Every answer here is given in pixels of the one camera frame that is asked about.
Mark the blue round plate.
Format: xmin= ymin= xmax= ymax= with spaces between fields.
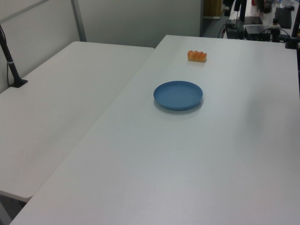
xmin=153 ymin=81 xmax=204 ymax=111

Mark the black equipment box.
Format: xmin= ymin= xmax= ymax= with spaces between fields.
xmin=225 ymin=20 xmax=246 ymax=39

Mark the black controller box with lights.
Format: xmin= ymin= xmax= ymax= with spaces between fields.
xmin=245 ymin=24 xmax=272 ymax=42

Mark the dark grey bag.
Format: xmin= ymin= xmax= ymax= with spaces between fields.
xmin=274 ymin=7 xmax=293 ymax=29

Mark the black looped cable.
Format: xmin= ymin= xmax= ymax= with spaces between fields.
xmin=218 ymin=23 xmax=227 ymax=38

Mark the orange toy bread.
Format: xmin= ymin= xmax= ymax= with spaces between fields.
xmin=187 ymin=50 xmax=208 ymax=63

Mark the dark bottle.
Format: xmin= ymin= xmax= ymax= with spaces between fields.
xmin=262 ymin=0 xmax=273 ymax=14

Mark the grey table leg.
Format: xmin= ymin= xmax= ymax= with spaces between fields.
xmin=0 ymin=199 xmax=12 ymax=225

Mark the flat black pad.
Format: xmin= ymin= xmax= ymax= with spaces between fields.
xmin=243 ymin=15 xmax=263 ymax=25

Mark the black camera stand with base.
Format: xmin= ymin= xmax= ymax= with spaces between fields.
xmin=0 ymin=23 xmax=28 ymax=89

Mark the yellow wooden cabinet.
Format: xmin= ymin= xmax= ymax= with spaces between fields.
xmin=203 ymin=0 xmax=223 ymax=19

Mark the black joystick stop button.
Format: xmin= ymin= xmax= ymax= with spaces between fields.
xmin=271 ymin=18 xmax=281 ymax=43

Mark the grey partition post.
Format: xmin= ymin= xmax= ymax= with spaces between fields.
xmin=71 ymin=0 xmax=87 ymax=43

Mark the black vertical stand pole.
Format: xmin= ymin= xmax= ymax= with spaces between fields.
xmin=240 ymin=0 xmax=248 ymax=26

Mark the black clamped camera pole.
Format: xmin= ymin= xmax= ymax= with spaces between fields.
xmin=285 ymin=14 xmax=300 ymax=50

